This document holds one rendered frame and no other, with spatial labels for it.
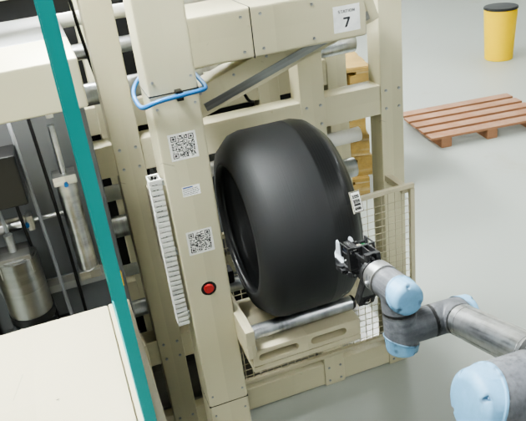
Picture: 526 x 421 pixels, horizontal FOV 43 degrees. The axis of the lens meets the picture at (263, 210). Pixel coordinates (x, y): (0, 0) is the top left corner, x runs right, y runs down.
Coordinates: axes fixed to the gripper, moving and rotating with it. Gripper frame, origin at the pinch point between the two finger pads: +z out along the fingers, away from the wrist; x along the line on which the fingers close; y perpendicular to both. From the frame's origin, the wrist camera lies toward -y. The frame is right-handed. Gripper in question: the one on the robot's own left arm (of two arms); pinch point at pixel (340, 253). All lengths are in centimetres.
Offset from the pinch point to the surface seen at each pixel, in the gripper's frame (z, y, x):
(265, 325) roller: 23.1, -27.5, 17.3
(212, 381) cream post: 32, -46, 35
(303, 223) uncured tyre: 6.9, 8.0, 6.5
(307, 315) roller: 22.5, -28.1, 4.0
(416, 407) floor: 68, -115, -54
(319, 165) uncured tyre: 13.9, 20.2, -2.7
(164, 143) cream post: 22, 34, 36
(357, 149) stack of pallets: 260, -54, -128
